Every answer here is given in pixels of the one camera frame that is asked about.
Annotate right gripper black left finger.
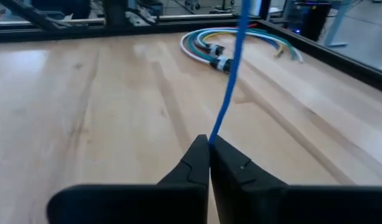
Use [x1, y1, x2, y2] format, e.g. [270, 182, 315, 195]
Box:
[47, 134, 210, 224]

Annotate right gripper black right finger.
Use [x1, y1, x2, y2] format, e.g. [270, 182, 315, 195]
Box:
[209, 135, 382, 224]

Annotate long blue ethernet cable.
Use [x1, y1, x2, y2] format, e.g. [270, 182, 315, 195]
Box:
[208, 0, 253, 147]

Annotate black computer tower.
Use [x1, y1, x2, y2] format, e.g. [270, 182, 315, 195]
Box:
[298, 1, 332, 42]

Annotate white tower unit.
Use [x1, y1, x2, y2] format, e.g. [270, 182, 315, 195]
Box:
[251, 0, 271, 18]

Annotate black table edge rail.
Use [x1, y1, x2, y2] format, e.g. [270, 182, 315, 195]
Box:
[0, 17, 382, 94]

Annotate yellow cable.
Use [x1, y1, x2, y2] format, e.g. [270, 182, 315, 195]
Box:
[203, 30, 285, 58]

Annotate multicolour cable bundle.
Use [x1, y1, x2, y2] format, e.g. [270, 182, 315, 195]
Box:
[180, 27, 304, 74]

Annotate dark blue cable black plug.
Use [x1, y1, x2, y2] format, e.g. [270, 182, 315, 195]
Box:
[193, 29, 284, 57]

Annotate black diagonal frame brace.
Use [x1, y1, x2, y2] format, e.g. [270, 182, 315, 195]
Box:
[0, 0, 70, 30]

